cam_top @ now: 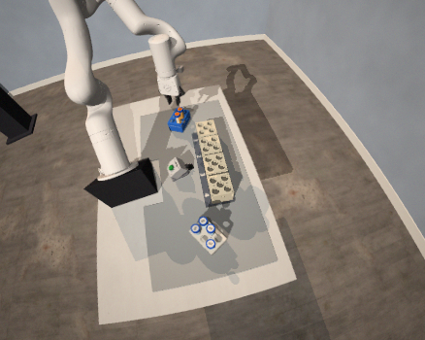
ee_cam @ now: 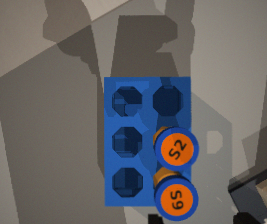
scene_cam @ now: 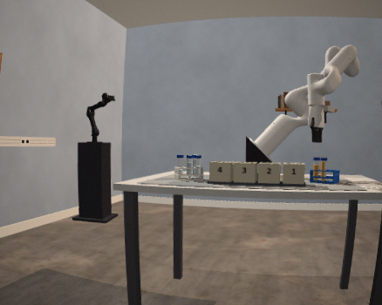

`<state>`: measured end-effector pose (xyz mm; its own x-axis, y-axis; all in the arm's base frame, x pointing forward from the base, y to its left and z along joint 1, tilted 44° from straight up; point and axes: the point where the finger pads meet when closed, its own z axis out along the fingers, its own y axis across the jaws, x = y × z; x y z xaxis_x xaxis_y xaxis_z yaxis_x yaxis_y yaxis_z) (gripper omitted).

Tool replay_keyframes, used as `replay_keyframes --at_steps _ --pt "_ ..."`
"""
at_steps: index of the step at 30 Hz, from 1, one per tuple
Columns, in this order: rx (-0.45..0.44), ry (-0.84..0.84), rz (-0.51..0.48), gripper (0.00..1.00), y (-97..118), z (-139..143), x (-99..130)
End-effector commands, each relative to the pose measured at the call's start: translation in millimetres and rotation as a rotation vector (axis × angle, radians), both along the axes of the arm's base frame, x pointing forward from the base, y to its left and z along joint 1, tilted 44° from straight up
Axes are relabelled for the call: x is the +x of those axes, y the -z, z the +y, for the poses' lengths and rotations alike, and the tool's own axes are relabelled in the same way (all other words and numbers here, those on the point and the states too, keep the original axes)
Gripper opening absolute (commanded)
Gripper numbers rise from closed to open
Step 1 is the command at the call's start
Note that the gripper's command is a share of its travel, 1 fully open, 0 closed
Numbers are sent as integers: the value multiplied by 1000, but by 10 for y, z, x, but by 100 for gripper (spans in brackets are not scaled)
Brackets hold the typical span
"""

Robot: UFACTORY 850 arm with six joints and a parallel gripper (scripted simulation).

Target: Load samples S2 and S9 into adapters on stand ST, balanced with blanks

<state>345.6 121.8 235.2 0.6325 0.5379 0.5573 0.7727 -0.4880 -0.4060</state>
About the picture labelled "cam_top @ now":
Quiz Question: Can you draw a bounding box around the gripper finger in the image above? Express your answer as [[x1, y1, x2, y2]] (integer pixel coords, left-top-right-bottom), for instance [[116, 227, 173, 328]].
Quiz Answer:
[[163, 94, 172, 105], [176, 87, 185, 106]]

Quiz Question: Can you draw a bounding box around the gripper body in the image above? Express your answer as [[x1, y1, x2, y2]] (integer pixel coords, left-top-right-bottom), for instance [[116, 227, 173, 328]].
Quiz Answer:
[[157, 73, 181, 96]]

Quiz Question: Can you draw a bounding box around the blue tube rack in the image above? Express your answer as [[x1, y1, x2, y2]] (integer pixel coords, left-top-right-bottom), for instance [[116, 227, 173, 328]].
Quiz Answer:
[[168, 110, 190, 133]]

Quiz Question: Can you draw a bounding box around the beige bucket adapter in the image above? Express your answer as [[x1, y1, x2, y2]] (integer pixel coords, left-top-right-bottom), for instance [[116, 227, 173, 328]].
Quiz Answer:
[[199, 135, 222, 158], [196, 119, 217, 138], [203, 153, 228, 177], [207, 173, 234, 204]]

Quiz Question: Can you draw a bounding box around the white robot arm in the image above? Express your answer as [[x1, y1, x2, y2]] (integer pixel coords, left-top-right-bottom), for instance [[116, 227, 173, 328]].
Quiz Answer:
[[49, 0, 186, 181]]

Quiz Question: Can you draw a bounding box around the beige tube rack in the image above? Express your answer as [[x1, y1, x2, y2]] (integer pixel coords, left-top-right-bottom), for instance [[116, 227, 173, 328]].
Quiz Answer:
[[190, 223, 227, 255]]

